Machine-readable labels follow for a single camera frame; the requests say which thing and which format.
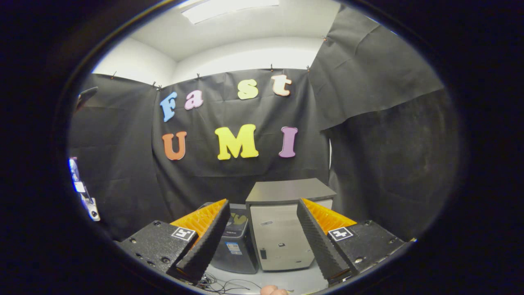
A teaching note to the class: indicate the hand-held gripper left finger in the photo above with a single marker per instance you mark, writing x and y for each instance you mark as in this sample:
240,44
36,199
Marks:
206,241

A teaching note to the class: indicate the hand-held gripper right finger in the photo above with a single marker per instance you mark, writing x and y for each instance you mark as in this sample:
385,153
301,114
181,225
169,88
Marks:
321,246

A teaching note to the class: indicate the black backdrop cloth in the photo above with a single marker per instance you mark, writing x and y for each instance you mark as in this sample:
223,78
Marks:
368,164

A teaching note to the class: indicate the grey metal cabinet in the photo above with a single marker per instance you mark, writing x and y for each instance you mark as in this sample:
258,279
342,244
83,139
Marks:
278,237

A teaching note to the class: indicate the white and blue device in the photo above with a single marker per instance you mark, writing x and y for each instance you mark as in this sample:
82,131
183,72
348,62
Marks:
84,192

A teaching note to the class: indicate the dark grey washing machine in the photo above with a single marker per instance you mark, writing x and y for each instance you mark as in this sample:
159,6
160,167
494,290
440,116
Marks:
237,254

